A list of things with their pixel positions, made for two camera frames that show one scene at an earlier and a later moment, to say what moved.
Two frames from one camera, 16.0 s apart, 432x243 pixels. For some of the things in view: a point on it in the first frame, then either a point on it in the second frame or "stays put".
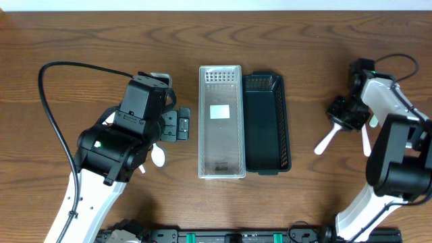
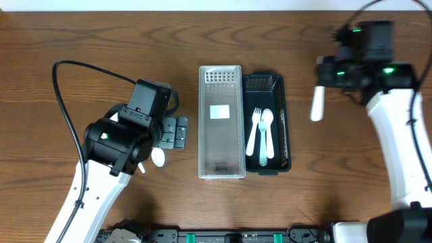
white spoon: x=367 y=148 to x=267 y=119
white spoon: x=142 y=169 stays put
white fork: x=374 y=121 to x=317 y=110
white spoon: x=158 y=155 stays put
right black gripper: x=346 y=118 to x=328 y=74
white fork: x=325 y=144 to x=256 y=117
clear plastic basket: x=221 y=150 stays put
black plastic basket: x=267 y=145 stays put
